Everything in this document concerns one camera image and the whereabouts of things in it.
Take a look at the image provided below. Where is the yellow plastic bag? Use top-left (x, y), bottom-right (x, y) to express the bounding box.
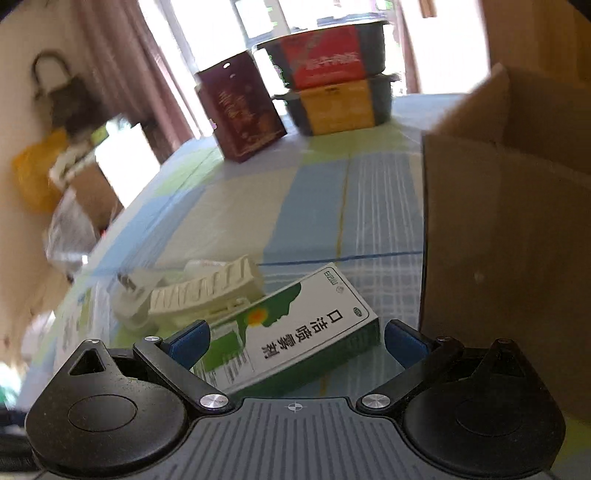
top-left (11, 128), bottom-right (69, 214)

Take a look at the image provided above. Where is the dark red gift box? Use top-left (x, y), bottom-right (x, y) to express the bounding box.
top-left (197, 51), bottom-right (287, 163)

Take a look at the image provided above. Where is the small cardboard box on floor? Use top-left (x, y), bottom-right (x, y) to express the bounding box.
top-left (69, 163), bottom-right (123, 231)

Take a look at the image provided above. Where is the large cardboard box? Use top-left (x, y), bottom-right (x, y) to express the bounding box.
top-left (420, 65), bottom-right (590, 422)

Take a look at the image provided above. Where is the yellow labelled black food bowl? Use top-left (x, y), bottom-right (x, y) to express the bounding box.
top-left (273, 74), bottom-right (400, 136)

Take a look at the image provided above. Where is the silver foil bag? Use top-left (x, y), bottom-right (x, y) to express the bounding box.
top-left (44, 188), bottom-right (98, 276)

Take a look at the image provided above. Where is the green white spray box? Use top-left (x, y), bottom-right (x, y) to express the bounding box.
top-left (192, 263), bottom-right (380, 397)

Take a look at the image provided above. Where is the checkered tablecloth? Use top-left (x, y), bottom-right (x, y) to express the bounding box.
top-left (18, 94), bottom-right (591, 462)

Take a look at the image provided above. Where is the white power adapter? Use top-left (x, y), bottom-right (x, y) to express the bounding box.
top-left (111, 269), bottom-right (185, 334)

